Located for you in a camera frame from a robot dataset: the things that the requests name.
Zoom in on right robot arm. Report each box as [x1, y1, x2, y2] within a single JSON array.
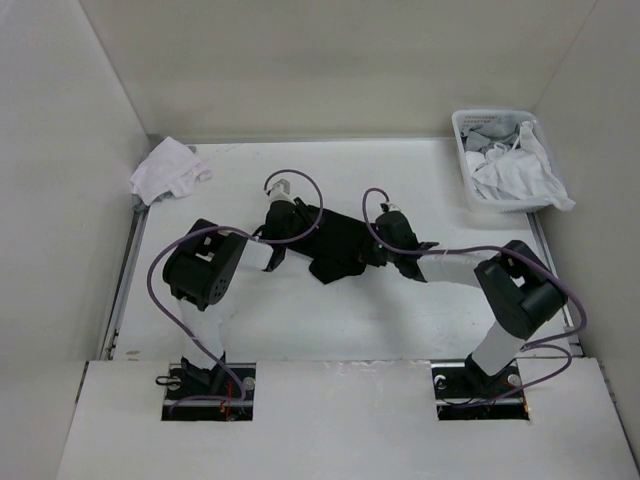
[[365, 209, 568, 396]]

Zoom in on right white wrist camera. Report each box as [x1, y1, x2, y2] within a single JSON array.
[[380, 202, 400, 213]]

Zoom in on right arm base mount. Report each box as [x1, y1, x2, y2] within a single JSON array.
[[431, 361, 529, 421]]

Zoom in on grey tank top in basket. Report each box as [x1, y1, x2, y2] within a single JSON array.
[[464, 117, 520, 154]]

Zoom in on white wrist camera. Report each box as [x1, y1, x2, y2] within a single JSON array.
[[266, 179, 293, 203], [380, 202, 400, 213]]

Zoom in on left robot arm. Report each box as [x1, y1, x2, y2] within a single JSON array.
[[159, 197, 324, 399]]

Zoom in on white plastic laundry basket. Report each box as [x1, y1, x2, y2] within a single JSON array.
[[452, 109, 575, 213]]

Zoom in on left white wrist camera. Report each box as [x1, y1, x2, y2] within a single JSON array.
[[266, 179, 293, 203]]

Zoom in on white tank top in basket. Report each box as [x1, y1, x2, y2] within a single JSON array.
[[465, 120, 575, 211]]

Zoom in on black tank top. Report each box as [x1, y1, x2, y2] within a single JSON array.
[[288, 209, 387, 285]]

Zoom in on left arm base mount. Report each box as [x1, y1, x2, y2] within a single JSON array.
[[155, 360, 257, 422]]

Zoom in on folded white tank top stack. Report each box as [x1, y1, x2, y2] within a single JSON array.
[[130, 137, 212, 207]]

